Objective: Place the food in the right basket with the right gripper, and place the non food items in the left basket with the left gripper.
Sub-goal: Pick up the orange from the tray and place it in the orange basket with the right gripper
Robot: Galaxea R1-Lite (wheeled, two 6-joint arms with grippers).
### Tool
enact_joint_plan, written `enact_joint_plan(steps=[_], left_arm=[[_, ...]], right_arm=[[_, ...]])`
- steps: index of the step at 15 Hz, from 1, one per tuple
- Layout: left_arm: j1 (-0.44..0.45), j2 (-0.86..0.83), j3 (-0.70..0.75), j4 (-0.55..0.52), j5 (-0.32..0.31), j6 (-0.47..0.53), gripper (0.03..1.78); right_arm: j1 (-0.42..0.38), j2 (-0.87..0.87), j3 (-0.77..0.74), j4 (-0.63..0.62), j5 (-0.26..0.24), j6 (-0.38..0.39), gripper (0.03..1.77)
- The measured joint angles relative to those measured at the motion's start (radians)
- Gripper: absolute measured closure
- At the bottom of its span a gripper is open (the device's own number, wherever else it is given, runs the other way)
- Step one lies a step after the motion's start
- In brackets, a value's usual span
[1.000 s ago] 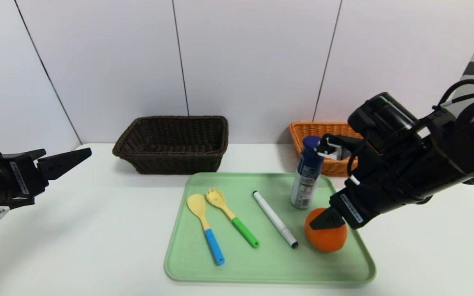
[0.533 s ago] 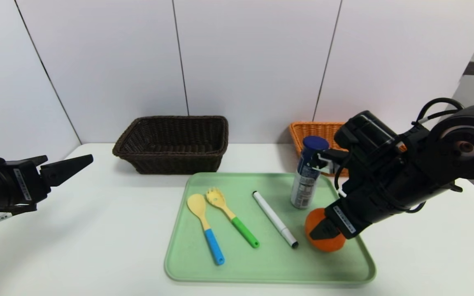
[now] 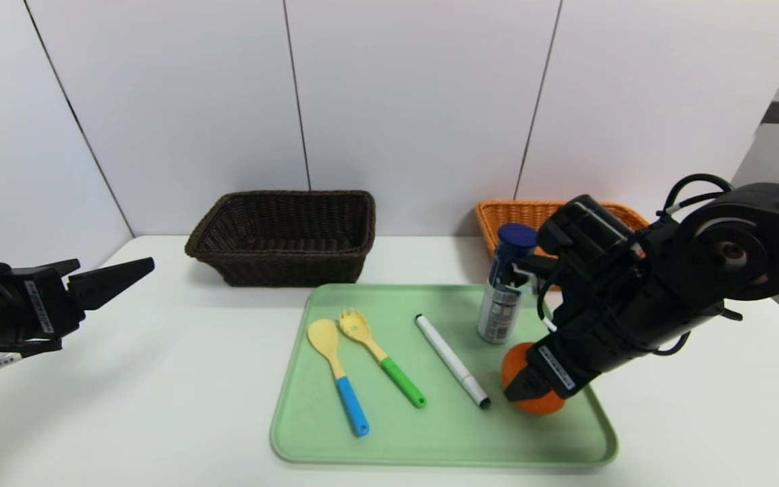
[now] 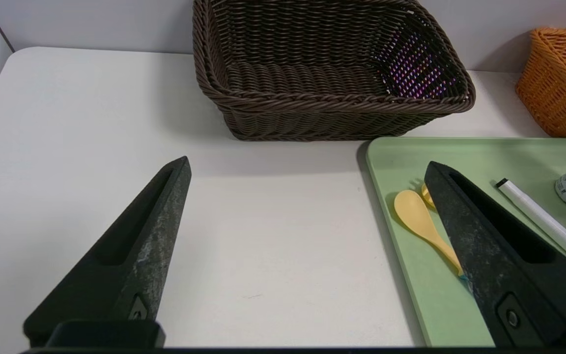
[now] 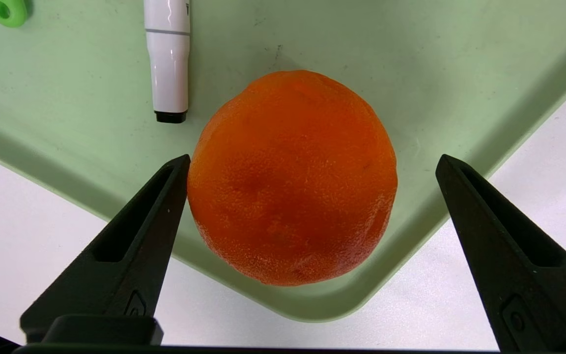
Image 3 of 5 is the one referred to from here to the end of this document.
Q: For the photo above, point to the orange fruit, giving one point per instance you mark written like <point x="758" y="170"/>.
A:
<point x="538" y="406"/>

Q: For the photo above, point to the orange wicker basket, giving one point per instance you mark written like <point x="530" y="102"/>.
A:
<point x="498" y="216"/>

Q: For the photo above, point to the white marker pen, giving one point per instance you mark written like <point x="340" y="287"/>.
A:
<point x="450" y="360"/>

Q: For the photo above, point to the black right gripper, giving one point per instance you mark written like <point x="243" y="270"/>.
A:
<point x="557" y="368"/>

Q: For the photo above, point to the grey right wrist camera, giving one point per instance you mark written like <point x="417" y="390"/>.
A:
<point x="528" y="274"/>

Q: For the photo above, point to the light green plastic tray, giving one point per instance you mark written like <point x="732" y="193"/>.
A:
<point x="443" y="433"/>

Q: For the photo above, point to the dark brown wicker basket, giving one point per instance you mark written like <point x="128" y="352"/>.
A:
<point x="281" y="270"/>

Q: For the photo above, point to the blue capped spray can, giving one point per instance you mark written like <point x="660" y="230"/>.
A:
<point x="498" y="318"/>

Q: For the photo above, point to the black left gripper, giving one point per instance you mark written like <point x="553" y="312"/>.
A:
<point x="43" y="304"/>

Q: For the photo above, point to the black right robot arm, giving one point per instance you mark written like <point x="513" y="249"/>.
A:
<point x="768" y="230"/>

